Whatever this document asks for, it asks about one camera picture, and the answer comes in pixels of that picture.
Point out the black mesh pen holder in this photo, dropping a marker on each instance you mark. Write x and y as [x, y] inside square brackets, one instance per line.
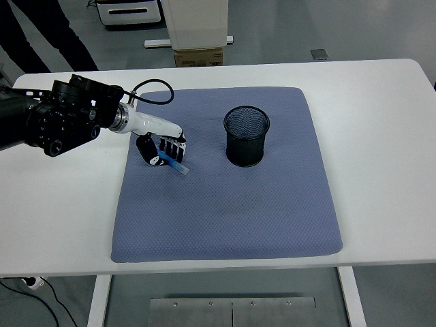
[247, 150]

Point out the white base bar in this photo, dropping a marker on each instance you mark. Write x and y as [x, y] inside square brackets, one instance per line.
[155, 43]

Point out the grey floor outlet plate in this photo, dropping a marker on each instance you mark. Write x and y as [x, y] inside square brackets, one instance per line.
[319, 54]

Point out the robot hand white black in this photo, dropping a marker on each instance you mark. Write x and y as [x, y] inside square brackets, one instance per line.
[150, 123]

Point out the white and black appliance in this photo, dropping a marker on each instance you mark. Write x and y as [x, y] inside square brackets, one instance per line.
[129, 13]

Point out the person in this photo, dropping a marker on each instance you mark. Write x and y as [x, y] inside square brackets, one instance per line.
[30, 37]

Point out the white table leg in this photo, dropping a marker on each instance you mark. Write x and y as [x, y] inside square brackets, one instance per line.
[98, 299]
[352, 299]

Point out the white power strip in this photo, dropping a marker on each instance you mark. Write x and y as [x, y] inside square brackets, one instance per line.
[35, 283]

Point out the grey metal plate with screws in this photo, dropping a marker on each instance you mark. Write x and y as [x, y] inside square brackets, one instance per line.
[204, 313]

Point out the brown cardboard box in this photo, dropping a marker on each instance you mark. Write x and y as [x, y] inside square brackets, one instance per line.
[197, 58]

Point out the blue marker with clear cap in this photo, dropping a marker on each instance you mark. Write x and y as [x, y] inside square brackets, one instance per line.
[178, 168]

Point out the white cabinet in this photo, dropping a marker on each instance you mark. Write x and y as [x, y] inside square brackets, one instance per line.
[197, 24]

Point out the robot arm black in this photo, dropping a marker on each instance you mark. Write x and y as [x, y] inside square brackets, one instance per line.
[58, 119]

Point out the blue-grey textured mat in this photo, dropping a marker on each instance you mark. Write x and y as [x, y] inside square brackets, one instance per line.
[225, 211]

